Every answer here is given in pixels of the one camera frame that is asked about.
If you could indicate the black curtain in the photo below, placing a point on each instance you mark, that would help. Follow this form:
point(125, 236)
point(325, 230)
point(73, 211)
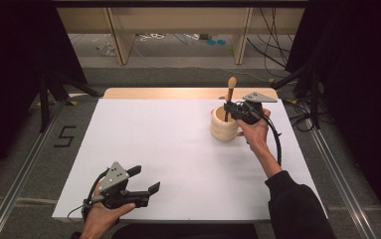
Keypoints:
point(12, 49)
point(360, 49)

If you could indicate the person's right hand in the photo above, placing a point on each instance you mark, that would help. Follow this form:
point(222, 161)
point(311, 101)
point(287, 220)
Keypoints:
point(256, 136)

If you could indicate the black metal stand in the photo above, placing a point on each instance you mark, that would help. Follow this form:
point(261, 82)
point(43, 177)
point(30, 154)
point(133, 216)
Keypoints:
point(44, 109)
point(315, 106)

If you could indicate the light wooden table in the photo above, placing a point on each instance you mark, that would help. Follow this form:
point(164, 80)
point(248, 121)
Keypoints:
point(164, 93)

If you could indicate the white table sheet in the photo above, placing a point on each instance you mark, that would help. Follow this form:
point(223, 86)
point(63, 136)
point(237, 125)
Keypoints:
point(178, 159)

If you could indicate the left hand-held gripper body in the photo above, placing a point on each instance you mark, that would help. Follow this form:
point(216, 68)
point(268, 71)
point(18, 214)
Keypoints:
point(115, 176)

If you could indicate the clear plastic wrap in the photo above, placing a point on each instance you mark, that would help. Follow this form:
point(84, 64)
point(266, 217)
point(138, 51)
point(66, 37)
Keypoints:
point(105, 48)

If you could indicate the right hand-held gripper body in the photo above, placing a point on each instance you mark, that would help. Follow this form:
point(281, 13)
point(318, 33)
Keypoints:
point(249, 111)

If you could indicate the large white-bristle makeup brush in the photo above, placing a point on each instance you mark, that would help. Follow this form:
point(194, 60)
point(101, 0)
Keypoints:
point(232, 82)

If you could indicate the blue round disc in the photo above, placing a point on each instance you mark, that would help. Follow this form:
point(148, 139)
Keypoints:
point(221, 42)
point(211, 42)

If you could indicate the person's left hand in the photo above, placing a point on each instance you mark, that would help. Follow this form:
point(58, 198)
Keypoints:
point(100, 219)

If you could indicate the aluminium floor rail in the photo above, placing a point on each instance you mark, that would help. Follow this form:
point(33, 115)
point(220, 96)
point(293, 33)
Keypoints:
point(21, 179)
point(339, 181)

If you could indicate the light wooden bench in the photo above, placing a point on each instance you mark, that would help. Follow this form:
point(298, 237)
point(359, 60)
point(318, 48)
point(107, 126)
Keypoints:
point(178, 20)

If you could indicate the cream ribbed brush holder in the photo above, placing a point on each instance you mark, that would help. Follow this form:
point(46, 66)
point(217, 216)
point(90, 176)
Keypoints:
point(223, 131)

